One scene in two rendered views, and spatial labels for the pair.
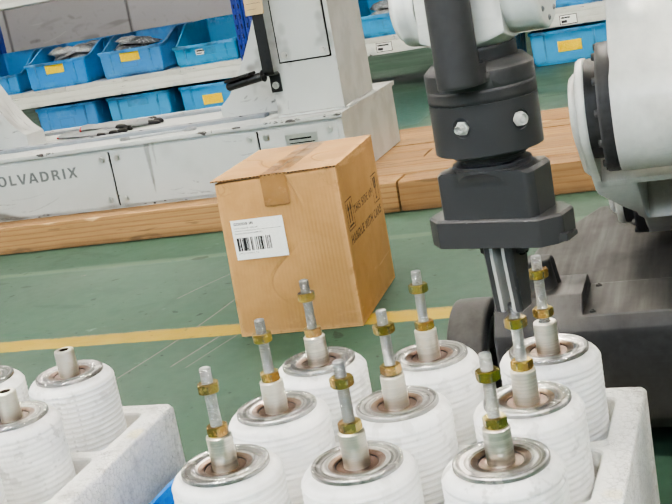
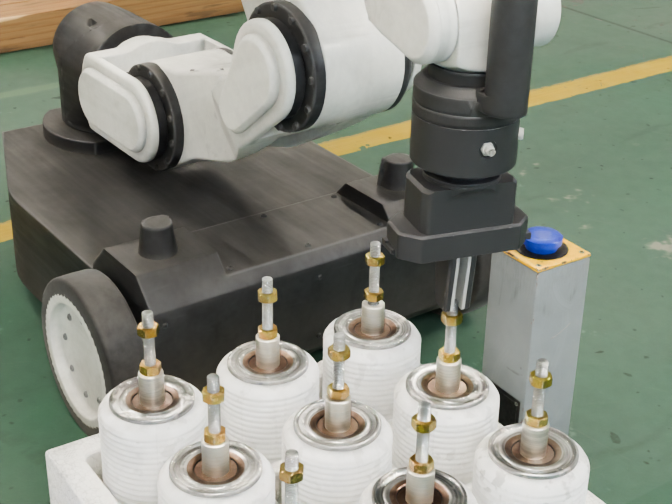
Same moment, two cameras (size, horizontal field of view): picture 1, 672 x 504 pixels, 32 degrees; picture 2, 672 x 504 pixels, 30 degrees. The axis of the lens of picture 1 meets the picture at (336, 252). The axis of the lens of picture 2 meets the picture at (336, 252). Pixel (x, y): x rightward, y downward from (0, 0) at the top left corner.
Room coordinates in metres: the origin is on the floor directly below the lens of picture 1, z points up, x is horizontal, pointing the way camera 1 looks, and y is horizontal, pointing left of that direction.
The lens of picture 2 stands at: (0.47, 0.71, 0.87)
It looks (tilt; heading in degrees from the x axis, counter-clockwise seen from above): 27 degrees down; 305
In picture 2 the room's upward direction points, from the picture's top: 1 degrees clockwise
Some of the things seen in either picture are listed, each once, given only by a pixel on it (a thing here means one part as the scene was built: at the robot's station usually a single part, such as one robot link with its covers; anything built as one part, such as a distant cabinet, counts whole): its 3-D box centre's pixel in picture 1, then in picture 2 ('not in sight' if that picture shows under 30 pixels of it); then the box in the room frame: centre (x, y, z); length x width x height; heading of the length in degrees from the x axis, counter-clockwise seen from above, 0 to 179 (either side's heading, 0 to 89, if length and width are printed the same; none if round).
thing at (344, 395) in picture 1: (346, 405); (422, 444); (0.87, 0.01, 0.30); 0.01 x 0.01 x 0.08
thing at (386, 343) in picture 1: (387, 350); (338, 373); (0.98, -0.03, 0.30); 0.01 x 0.01 x 0.08
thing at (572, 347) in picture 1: (548, 350); (372, 329); (1.04, -0.18, 0.25); 0.08 x 0.08 x 0.01
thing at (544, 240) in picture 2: not in sight; (541, 242); (0.94, -0.33, 0.32); 0.04 x 0.04 x 0.02
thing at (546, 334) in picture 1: (546, 337); (372, 317); (1.04, -0.18, 0.26); 0.02 x 0.02 x 0.03
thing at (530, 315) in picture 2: not in sight; (526, 382); (0.94, -0.33, 0.16); 0.07 x 0.07 x 0.31; 69
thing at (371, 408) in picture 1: (397, 404); (337, 425); (0.98, -0.03, 0.25); 0.08 x 0.08 x 0.01
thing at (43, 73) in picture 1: (76, 62); not in sight; (6.52, 1.22, 0.36); 0.50 x 0.38 x 0.21; 161
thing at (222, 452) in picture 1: (222, 452); not in sight; (0.91, 0.12, 0.26); 0.02 x 0.02 x 0.03
